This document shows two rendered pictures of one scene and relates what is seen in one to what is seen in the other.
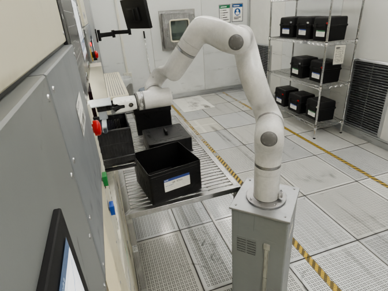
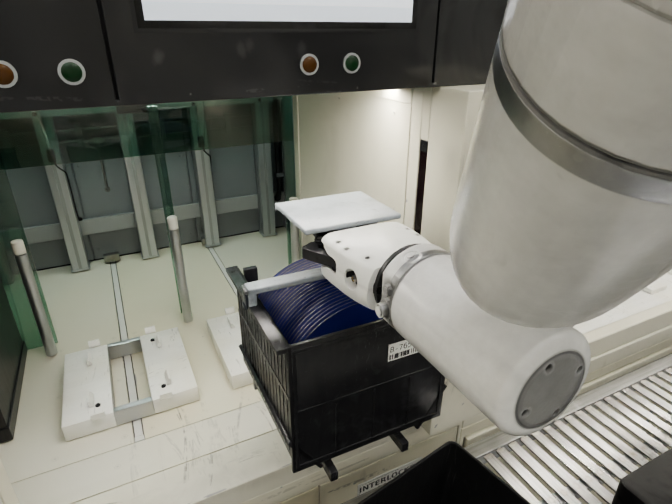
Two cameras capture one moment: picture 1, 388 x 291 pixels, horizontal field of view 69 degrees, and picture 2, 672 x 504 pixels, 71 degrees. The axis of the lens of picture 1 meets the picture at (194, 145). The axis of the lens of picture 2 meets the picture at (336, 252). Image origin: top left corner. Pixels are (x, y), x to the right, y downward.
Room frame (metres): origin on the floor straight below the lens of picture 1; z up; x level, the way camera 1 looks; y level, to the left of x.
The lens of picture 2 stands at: (1.10, -0.12, 1.46)
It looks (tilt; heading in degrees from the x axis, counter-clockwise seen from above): 25 degrees down; 80
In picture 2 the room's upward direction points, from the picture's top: straight up
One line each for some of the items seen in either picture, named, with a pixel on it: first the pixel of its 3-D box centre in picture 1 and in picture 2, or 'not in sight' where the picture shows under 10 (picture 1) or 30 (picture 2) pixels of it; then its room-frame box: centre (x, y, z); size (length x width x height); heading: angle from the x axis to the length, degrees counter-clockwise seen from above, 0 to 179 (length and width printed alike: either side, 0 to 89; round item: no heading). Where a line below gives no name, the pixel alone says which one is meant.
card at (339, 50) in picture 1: (339, 53); not in sight; (3.34, -1.76, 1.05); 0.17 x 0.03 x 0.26; 106
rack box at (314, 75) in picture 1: (324, 70); not in sight; (3.57, -1.72, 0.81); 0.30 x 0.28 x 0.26; 14
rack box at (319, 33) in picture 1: (329, 28); not in sight; (3.55, -1.70, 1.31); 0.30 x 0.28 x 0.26; 16
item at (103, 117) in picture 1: (107, 135); (337, 322); (1.20, 0.39, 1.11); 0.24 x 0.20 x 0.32; 16
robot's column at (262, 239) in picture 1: (262, 253); not in sight; (1.12, -0.33, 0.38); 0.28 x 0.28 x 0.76; 61
